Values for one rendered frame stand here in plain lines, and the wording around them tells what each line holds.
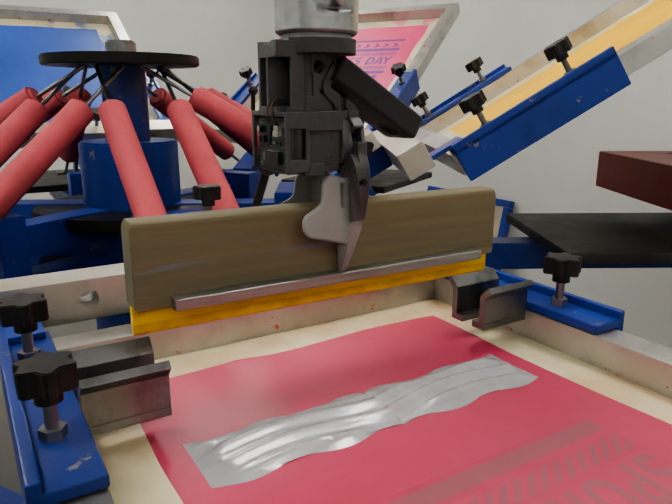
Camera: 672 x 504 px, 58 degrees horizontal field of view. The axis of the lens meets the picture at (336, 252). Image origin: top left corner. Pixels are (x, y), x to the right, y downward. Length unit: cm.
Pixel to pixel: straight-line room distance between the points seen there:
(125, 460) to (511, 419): 34
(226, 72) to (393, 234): 440
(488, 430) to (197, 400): 28
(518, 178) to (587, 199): 40
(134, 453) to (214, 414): 8
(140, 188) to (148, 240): 51
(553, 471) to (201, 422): 30
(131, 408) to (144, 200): 52
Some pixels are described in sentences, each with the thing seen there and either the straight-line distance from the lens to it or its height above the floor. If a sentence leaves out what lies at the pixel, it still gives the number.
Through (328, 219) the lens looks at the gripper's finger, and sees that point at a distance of 56.
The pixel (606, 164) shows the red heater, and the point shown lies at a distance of 167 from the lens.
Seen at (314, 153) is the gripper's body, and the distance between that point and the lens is 55.
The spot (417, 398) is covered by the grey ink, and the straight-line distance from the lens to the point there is 61.
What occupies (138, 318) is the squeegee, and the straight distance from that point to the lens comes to 54.
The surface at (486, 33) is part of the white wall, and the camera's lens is 330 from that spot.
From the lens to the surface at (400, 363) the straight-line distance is 69.
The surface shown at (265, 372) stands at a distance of 67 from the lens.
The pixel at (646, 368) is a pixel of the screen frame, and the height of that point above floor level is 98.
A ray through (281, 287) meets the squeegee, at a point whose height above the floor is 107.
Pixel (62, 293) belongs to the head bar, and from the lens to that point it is 75.
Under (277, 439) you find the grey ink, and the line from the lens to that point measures 54.
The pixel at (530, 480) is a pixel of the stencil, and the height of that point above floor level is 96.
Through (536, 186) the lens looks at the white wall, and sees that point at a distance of 305.
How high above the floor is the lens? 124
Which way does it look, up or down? 15 degrees down
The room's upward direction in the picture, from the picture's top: straight up
